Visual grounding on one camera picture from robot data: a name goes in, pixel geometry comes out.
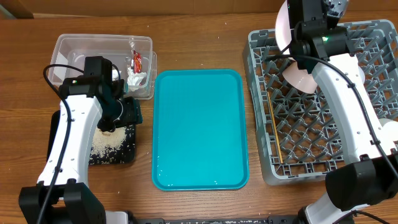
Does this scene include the small white cup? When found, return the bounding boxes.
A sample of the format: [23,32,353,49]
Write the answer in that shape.
[379,118,398,142]

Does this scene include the large white plate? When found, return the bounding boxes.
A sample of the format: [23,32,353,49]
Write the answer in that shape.
[274,1,292,55]

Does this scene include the pink bowl with rice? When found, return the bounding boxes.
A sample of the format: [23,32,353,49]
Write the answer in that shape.
[282,62,318,94]

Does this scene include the clear plastic bin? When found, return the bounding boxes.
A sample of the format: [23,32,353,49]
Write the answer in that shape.
[50,34,157,100]

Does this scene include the grey-green bowl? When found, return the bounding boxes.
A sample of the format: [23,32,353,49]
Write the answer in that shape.
[358,66,366,84]

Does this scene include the pile of white rice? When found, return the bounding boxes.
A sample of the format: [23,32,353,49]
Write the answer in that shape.
[89,126,135,164]

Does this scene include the black rail at table edge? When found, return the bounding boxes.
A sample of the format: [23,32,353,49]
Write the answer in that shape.
[107,208,302,224]

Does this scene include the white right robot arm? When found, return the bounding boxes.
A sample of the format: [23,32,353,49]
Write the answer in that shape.
[287,0,397,223]

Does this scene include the grey dishwasher rack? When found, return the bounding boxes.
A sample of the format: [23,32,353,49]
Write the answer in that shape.
[243,19,397,185]

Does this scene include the red snack wrapper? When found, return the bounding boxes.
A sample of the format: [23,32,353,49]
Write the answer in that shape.
[132,50,142,73]

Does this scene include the wooden chopstick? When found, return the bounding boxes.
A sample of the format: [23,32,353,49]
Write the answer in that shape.
[267,91,284,164]

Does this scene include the black tray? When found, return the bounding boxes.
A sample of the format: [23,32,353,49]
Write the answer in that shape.
[46,110,137,166]

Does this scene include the teal plastic tray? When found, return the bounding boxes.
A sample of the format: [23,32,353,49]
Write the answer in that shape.
[152,69,249,191]

